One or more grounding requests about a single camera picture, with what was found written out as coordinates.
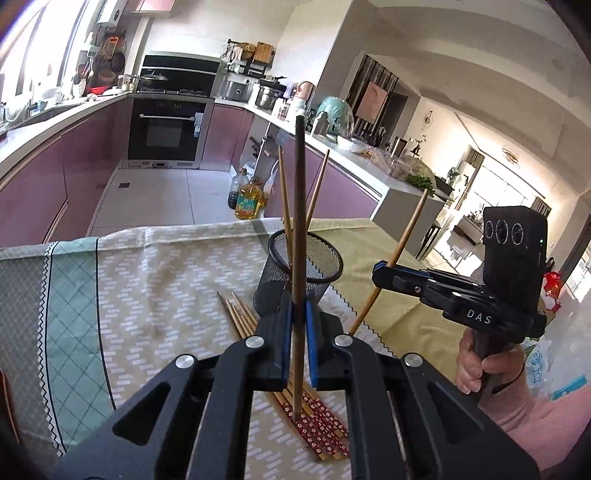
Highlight teal glass dome cover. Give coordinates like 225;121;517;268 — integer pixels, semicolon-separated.
316;96;355;137

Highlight person's right hand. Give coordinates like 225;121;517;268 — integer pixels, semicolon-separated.
455;331;527;398

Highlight bunch of wooden chopsticks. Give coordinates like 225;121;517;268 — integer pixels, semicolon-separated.
217;291;350;462

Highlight person's right forearm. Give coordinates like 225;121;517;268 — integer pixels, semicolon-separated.
478;364;586;472

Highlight black wok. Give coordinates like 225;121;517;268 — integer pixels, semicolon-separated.
138;72;170;91

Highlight white water heater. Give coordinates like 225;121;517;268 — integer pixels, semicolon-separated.
96;0;123;24

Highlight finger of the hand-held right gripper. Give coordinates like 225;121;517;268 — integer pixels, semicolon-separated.
376;261;484;297
372;266;452;315

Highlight pink wall painting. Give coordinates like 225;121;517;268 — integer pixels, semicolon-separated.
358;80;389;126

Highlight red decoration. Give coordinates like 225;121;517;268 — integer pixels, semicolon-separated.
542;271;563;302

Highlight purple base cabinet row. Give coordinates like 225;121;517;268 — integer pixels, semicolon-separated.
0;95;136;253
201;103;384;221

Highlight patterned tablecloth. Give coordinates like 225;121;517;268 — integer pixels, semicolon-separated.
0;217;465;480

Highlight silver rice cooker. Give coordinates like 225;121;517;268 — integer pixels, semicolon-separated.
219;78;253;103

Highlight hanging pans and sieves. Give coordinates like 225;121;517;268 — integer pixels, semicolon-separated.
93;28;129;85

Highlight dark sauce bottle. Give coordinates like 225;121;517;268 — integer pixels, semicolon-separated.
227;168;250;210

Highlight printed plastic bag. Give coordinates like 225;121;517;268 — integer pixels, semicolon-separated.
525;340;588;403

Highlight clear plastic containers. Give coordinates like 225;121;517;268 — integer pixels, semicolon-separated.
369;147;417;179

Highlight black mesh holder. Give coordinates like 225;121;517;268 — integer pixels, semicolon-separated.
253;230;345;320

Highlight steel stock pot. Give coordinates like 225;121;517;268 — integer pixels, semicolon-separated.
254;85;280;112

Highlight yellow cooking oil bottle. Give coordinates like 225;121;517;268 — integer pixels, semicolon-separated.
235;177;267;220

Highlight gas stove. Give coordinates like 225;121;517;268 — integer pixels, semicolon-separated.
136;88;215;99

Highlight black wall shelf rack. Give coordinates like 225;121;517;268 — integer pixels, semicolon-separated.
221;41;276;78

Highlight green leafy vegetables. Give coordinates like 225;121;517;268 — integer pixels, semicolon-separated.
406;172;435;193

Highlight black range hood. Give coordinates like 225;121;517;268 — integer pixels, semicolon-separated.
140;54;221;90

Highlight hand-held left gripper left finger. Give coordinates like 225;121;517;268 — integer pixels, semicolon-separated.
53;295;296;480

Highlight black built-in oven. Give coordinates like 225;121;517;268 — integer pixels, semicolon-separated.
127;98;208;162

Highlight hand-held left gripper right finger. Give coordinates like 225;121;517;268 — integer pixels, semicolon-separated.
305;298;541;480

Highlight dark brown chopstick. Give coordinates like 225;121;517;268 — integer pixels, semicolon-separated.
292;116;306;422

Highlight long bamboo chopstick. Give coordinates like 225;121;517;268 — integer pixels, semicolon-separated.
277;146;293;243
349;189;429;335
305;149;331;230

